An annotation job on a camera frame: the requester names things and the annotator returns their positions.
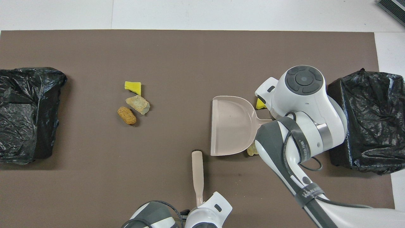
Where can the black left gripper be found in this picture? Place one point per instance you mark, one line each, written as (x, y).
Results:
(185, 213)

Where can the black bag lined bin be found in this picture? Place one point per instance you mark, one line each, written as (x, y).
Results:
(373, 126)
(28, 120)

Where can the brown table mat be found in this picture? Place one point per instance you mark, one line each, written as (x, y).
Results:
(95, 190)

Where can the yellow sponge piece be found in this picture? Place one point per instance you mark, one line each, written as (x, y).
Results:
(260, 104)

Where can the beige brush black bristles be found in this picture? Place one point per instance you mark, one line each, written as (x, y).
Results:
(197, 171)

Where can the yellow sponge green backing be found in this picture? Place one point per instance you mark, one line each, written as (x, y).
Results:
(133, 87)

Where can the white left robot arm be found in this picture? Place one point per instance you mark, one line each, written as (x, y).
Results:
(208, 212)

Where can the beige plastic dustpan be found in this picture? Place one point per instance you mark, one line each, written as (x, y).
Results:
(231, 126)

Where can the grey ribbed panel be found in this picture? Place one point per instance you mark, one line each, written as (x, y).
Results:
(395, 8)

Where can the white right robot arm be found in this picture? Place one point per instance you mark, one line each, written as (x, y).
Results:
(303, 104)

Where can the beige scrap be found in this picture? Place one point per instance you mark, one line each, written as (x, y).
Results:
(252, 151)

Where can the brown bread roll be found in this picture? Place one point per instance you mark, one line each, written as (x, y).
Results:
(126, 115)

